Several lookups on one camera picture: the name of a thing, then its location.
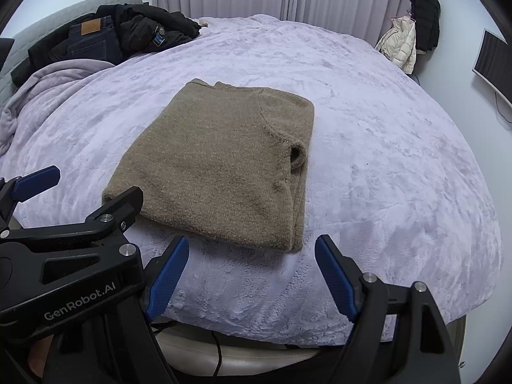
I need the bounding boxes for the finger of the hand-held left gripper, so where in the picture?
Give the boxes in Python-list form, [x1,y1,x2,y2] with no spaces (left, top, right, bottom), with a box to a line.
[0,165,60,233]
[0,186,144,289]

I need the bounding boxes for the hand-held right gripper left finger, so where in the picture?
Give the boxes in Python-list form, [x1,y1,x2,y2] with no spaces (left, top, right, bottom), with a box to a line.
[52,235,190,384]

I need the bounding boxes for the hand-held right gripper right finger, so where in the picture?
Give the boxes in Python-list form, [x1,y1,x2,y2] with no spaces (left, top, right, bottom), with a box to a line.
[314,234,462,384]

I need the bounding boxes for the brown knitted sweater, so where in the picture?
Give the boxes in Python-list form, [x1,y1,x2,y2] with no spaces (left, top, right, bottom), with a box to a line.
[102,79,315,252]

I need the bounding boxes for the person's left hand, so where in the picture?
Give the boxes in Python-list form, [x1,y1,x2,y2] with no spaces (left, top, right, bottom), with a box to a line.
[26,334,54,379]

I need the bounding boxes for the greyish lilac throw blanket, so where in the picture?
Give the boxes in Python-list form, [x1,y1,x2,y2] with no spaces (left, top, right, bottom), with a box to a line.
[0,61,121,156]

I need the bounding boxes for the lavender fuzzy bed blanket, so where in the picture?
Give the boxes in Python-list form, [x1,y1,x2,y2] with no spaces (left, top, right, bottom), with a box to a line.
[0,14,502,348]

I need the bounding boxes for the dark blue jeans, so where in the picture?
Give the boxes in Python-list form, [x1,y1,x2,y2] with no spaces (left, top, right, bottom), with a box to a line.
[66,15,123,65]

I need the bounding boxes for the grey padded headboard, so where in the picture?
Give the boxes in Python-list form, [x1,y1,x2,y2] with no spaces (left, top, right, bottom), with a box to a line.
[0,0,142,105]

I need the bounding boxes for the black jacket on bed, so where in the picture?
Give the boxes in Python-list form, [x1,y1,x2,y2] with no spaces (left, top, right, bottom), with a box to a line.
[10,3,203,86]

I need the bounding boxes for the white hanging puffer jacket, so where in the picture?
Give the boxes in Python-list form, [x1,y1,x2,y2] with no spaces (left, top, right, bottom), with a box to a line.
[375,16,417,75]

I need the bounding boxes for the black hanging jacket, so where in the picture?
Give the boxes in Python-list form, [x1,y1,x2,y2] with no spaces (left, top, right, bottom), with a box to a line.
[410,0,441,53]

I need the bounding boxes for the black cable on bed frame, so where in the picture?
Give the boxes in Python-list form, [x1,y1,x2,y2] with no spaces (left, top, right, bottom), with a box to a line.
[152,322,225,377]

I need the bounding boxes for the padded bed frame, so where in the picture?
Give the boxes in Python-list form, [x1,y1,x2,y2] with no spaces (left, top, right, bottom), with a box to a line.
[154,320,468,384]

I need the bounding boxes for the black monitor cable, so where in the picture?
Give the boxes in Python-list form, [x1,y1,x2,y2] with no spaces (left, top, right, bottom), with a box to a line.
[495,92,512,123]

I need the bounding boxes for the white-framed wall monitor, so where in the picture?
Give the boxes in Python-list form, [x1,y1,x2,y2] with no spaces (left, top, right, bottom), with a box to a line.
[472,29,512,110]

